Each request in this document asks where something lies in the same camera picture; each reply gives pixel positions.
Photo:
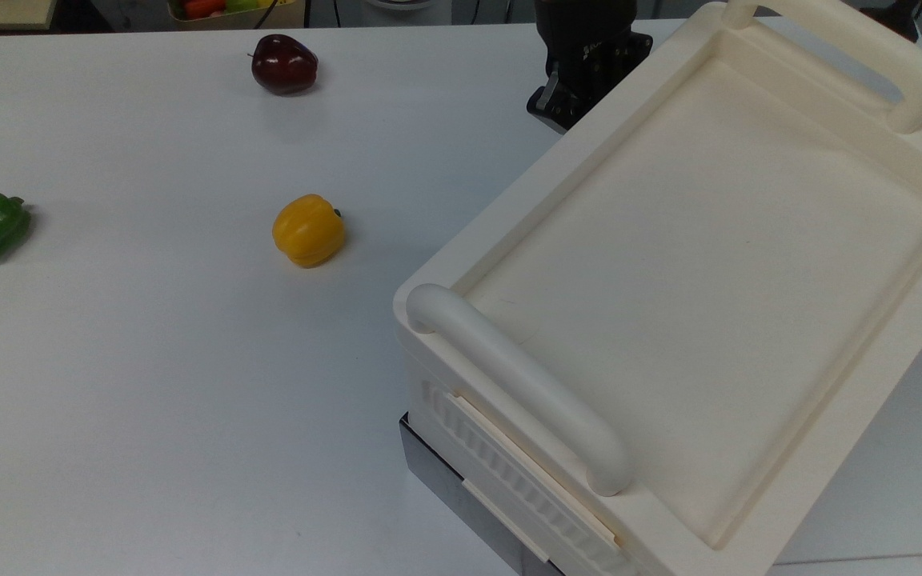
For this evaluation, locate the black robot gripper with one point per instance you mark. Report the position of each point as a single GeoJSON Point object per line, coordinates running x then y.
{"type": "Point", "coordinates": [593, 68]}

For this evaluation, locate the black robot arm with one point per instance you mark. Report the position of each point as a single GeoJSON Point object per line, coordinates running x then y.
{"type": "Point", "coordinates": [585, 16]}

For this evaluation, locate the cream plastic cabinet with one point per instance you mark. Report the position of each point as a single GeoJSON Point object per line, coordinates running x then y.
{"type": "Point", "coordinates": [709, 304]}

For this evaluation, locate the dark red apple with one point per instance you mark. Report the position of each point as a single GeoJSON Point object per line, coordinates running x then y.
{"type": "Point", "coordinates": [284, 64]}

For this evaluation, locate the yellow bell pepper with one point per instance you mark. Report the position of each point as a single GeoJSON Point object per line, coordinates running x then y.
{"type": "Point", "coordinates": [308, 230]}

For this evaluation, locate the box of toy vegetables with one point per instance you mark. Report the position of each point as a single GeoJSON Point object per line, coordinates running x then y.
{"type": "Point", "coordinates": [221, 12]}

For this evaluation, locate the grey metal base plate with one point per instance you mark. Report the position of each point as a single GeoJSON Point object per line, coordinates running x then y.
{"type": "Point", "coordinates": [445, 476]}

